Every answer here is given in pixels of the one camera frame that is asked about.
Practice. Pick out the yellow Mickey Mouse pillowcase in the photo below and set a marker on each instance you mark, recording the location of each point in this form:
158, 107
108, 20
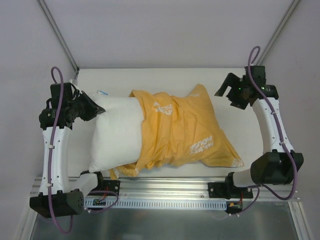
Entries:
177, 131

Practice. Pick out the aluminium mounting rail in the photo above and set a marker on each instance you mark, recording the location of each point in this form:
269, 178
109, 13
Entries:
172, 188

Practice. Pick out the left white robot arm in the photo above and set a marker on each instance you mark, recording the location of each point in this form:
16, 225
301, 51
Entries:
56, 196

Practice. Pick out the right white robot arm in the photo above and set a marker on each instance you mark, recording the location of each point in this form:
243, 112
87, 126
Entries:
279, 163

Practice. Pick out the white pillow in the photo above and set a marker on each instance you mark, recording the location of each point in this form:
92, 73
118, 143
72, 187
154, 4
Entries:
117, 136

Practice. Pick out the right aluminium frame post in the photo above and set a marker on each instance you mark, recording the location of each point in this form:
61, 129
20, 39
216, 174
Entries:
262, 56

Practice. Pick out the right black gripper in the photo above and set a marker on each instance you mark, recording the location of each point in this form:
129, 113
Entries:
235, 91

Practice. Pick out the aluminium frame post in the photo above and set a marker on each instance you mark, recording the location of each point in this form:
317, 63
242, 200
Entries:
262, 56
56, 31

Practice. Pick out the white slotted cable duct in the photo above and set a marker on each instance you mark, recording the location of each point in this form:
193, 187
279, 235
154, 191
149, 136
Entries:
93, 203

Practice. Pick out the left aluminium frame post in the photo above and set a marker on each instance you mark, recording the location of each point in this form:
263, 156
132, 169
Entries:
56, 31

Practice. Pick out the white blue pillow label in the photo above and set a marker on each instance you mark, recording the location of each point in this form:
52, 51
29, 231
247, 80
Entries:
102, 93

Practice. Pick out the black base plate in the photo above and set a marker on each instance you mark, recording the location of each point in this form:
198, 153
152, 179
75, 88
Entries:
221, 190
109, 185

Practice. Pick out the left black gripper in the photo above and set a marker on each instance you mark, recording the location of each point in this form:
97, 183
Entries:
84, 106

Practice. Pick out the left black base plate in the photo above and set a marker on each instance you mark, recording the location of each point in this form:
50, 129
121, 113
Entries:
109, 185

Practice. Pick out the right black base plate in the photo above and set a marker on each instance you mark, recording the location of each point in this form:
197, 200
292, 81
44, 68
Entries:
221, 190

